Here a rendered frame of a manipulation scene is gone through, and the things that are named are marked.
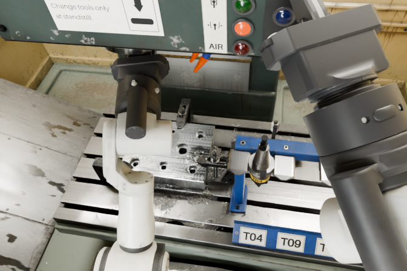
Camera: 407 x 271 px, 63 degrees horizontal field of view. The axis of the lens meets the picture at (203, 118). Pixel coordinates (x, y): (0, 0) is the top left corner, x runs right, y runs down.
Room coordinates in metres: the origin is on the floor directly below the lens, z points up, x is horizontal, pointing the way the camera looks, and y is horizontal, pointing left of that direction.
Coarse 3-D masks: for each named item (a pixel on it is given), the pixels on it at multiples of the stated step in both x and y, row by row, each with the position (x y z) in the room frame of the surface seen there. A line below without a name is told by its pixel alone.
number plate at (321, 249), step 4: (320, 240) 0.31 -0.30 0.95; (316, 244) 0.31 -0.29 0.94; (320, 244) 0.31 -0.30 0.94; (324, 244) 0.30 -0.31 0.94; (316, 248) 0.30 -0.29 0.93; (320, 248) 0.30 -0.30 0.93; (324, 248) 0.30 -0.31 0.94; (316, 252) 0.29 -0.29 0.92; (320, 252) 0.29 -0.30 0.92; (324, 252) 0.29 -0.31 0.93; (328, 252) 0.29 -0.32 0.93; (332, 256) 0.28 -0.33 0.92
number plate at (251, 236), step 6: (240, 228) 0.37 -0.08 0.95; (246, 228) 0.37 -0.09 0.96; (252, 228) 0.37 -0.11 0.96; (240, 234) 0.36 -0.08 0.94; (246, 234) 0.36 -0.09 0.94; (252, 234) 0.35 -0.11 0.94; (258, 234) 0.35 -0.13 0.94; (264, 234) 0.35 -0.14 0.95; (240, 240) 0.35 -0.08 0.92; (246, 240) 0.34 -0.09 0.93; (252, 240) 0.34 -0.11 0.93; (258, 240) 0.34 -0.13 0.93; (264, 240) 0.34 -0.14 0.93
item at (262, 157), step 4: (268, 148) 0.42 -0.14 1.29; (256, 152) 0.43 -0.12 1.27; (260, 152) 0.42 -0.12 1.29; (264, 152) 0.41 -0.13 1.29; (268, 152) 0.42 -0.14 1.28; (256, 156) 0.42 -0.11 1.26; (260, 156) 0.41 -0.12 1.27; (264, 156) 0.41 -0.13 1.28; (268, 156) 0.41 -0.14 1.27; (256, 160) 0.42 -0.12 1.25; (260, 160) 0.41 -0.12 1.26; (264, 160) 0.41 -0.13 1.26; (268, 160) 0.41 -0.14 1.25; (256, 164) 0.41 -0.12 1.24; (260, 164) 0.41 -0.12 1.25; (264, 164) 0.41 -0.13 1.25; (268, 164) 0.41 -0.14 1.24; (256, 168) 0.41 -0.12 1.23; (260, 168) 0.41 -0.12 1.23; (264, 168) 0.40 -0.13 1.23
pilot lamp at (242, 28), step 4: (236, 24) 0.35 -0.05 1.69; (240, 24) 0.34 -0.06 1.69; (244, 24) 0.34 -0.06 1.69; (248, 24) 0.34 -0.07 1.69; (236, 28) 0.34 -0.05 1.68; (240, 28) 0.34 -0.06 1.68; (244, 28) 0.34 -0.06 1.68; (248, 28) 0.34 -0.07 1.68; (236, 32) 0.34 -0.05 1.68; (240, 32) 0.34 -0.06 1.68; (244, 32) 0.34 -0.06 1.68; (248, 32) 0.34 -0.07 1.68
